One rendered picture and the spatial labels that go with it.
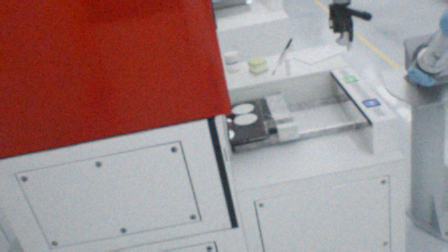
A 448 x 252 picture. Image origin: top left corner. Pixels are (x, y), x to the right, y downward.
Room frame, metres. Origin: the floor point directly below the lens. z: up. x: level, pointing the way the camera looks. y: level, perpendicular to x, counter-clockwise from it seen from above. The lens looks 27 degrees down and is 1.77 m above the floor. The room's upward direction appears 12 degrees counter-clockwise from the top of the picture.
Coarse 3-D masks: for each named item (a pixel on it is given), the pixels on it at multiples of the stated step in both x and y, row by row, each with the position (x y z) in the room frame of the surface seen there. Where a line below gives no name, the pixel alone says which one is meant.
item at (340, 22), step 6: (330, 6) 1.77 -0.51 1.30; (336, 6) 1.76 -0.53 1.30; (342, 6) 1.75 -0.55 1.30; (330, 12) 1.78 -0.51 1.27; (336, 12) 1.76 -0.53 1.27; (342, 12) 1.77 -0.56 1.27; (330, 18) 1.79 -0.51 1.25; (336, 18) 1.76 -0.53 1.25; (342, 18) 1.76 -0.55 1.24; (348, 18) 1.75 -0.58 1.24; (336, 24) 1.76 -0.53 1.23; (342, 24) 1.75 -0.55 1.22; (348, 24) 1.75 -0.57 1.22; (336, 30) 1.75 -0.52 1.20; (342, 30) 1.75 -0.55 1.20
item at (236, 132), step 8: (240, 104) 1.90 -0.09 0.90; (256, 104) 1.86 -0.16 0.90; (232, 112) 1.83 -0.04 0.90; (248, 112) 1.79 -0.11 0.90; (256, 112) 1.78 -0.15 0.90; (232, 120) 1.75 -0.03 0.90; (256, 120) 1.70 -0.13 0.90; (232, 128) 1.67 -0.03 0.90; (240, 128) 1.66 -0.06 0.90; (248, 128) 1.65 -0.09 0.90; (256, 128) 1.63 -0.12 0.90; (232, 136) 1.61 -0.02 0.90; (240, 136) 1.59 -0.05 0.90; (248, 136) 1.58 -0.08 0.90; (256, 136) 1.56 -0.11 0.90
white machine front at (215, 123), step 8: (208, 120) 1.14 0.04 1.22; (216, 120) 1.16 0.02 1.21; (216, 128) 1.14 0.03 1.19; (216, 136) 1.14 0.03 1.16; (216, 144) 1.14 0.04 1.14; (224, 144) 1.35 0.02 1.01; (216, 152) 1.14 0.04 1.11; (224, 152) 1.17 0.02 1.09; (224, 160) 1.14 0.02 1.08; (224, 168) 1.14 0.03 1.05; (224, 176) 1.14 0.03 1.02; (232, 176) 1.40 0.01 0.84; (224, 184) 1.14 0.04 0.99; (232, 184) 1.27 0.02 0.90; (224, 192) 1.14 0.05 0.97; (232, 192) 1.15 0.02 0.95; (232, 200) 1.14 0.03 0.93; (232, 208) 1.14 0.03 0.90; (232, 216) 1.14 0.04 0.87; (232, 224) 1.14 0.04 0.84
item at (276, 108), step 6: (270, 102) 1.89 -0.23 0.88; (276, 102) 1.88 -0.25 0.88; (282, 102) 1.87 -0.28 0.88; (270, 108) 1.83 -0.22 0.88; (276, 108) 1.82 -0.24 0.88; (282, 108) 1.80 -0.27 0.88; (270, 114) 1.81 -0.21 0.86; (276, 114) 1.76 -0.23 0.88; (282, 114) 1.75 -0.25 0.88; (276, 126) 1.65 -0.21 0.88; (294, 132) 1.57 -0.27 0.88; (282, 138) 1.57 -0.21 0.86; (288, 138) 1.57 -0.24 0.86; (294, 138) 1.57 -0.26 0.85
